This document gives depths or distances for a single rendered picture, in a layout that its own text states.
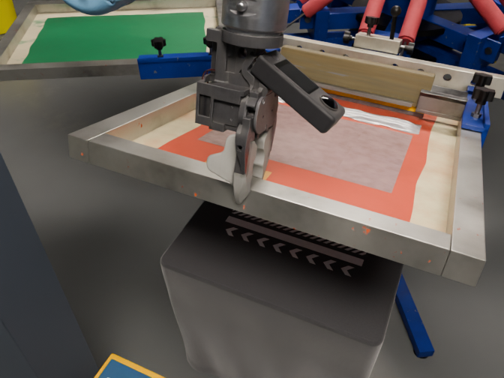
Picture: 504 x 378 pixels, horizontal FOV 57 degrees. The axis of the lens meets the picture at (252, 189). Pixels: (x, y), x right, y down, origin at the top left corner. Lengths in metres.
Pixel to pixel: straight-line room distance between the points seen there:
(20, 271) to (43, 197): 1.62
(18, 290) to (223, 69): 0.70
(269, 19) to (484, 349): 1.78
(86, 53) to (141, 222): 0.96
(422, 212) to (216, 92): 0.35
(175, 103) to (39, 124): 2.42
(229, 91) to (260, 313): 0.49
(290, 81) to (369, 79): 0.60
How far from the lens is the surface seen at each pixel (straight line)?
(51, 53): 1.80
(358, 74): 1.13
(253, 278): 0.91
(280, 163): 0.77
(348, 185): 0.74
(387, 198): 0.73
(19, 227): 1.05
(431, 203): 0.75
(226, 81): 0.57
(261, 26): 0.53
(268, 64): 0.54
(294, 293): 0.89
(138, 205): 2.48
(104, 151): 0.71
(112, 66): 1.57
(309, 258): 0.95
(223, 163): 0.59
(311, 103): 0.53
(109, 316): 2.08
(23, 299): 1.12
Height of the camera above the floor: 1.67
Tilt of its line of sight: 42 degrees down
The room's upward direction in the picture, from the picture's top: straight up
